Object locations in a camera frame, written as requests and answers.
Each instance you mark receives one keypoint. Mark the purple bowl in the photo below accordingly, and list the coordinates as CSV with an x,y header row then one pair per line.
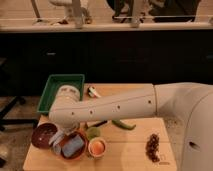
x,y
42,134

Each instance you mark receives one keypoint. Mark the green plastic tray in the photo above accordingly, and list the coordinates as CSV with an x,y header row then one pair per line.
x,y
54,82

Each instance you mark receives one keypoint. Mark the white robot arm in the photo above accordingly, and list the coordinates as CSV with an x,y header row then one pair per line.
x,y
190,102

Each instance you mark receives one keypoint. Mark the white handled brush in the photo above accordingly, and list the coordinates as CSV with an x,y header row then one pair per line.
x,y
93,93

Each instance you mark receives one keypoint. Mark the orange bowl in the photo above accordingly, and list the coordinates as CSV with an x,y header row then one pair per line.
x,y
80,151

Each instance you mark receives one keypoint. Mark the green pepper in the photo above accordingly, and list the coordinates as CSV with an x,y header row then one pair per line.
x,y
123,125

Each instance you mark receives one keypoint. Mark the small white orange cup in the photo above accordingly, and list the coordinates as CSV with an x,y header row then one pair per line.
x,y
97,147

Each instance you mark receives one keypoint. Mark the grey-blue towel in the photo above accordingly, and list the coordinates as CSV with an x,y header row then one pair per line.
x,y
56,138

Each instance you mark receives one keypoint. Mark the bunch of dark grapes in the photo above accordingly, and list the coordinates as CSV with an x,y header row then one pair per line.
x,y
152,147

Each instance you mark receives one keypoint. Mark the small green cup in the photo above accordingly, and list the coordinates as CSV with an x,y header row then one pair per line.
x,y
92,132

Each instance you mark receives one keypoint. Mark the black handled knife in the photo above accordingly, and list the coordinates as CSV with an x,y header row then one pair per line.
x,y
86,126

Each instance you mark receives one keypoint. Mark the blue sponge block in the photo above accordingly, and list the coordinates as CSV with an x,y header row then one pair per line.
x,y
72,146

